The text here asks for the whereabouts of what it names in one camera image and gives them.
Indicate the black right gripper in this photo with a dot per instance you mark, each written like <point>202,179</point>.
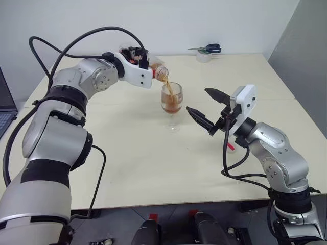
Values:
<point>222,120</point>

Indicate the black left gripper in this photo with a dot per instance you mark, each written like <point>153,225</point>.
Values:
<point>134,54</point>

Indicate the clear bottle with red tape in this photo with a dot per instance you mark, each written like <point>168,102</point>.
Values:
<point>160,72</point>

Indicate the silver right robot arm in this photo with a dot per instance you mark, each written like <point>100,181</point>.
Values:
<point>278,153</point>

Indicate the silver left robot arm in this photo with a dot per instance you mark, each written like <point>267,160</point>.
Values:
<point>51,143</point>

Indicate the clear wine glass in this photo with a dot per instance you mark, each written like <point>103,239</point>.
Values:
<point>171,104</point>

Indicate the small red strip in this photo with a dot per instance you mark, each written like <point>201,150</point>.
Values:
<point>231,147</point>

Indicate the white tape roll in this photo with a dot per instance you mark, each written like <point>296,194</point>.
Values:
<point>203,57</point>

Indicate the dark rounded shape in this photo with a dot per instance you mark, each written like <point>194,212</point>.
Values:
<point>208,229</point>
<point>146,233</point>

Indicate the dark grey laptop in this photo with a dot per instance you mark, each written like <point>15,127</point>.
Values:
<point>6,112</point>

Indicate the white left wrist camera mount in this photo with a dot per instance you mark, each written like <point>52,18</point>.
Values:
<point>138,75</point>

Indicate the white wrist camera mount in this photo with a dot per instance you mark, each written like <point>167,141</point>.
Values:
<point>138,75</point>
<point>246,102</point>

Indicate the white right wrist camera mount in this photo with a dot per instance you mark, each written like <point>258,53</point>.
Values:
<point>246,102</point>

